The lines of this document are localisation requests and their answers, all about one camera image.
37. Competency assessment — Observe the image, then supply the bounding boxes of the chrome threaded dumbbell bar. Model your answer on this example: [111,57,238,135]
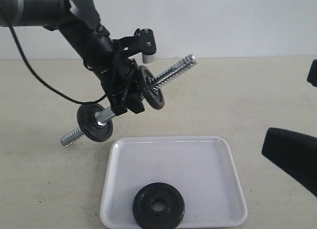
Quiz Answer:
[60,54,197,146]

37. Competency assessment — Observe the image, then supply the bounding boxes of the white rectangular plastic tray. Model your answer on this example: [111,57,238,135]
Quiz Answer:
[100,136,248,229]

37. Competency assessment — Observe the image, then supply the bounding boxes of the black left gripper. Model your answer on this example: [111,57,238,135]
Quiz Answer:
[85,34,145,115]

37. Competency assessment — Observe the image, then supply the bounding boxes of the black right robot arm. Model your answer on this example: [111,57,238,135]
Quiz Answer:
[261,126,317,197]

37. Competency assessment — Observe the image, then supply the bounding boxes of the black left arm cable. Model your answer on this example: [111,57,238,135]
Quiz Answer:
[0,10,129,104]

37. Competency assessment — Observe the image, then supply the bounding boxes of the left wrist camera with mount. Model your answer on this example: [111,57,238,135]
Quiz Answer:
[118,28,157,64]

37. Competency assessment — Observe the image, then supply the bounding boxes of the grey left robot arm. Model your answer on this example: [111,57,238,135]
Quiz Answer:
[0,0,153,115]

